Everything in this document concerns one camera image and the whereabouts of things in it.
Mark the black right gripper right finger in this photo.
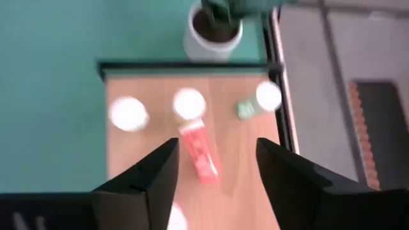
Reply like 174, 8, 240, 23
256, 138, 374, 230

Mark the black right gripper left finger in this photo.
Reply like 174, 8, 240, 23
92, 137, 180, 230

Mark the pink translucent pill bottle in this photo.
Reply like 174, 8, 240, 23
178, 118, 220, 185

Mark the pale blue-green pill bottle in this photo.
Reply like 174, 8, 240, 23
235, 80, 283, 121

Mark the black mat with orange stripes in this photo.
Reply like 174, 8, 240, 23
348, 79, 409, 192

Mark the snake plant in white pot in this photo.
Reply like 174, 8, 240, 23
183, 0, 288, 61

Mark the black aluminium rig frame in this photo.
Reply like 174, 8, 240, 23
260, 6, 300, 154

